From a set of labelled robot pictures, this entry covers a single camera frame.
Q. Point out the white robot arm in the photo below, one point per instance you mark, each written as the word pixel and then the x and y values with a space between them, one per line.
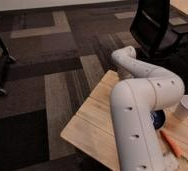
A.
pixel 132 101

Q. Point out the dark blue ceramic cup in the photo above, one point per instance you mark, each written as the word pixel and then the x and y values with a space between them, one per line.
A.
pixel 158 118

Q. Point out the white paper cup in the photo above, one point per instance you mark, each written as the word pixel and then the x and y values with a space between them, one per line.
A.
pixel 181 110

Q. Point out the black office chair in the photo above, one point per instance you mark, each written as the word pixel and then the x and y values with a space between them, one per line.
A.
pixel 152 31

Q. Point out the orange carrot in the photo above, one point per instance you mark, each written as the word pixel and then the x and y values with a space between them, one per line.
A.
pixel 178 152

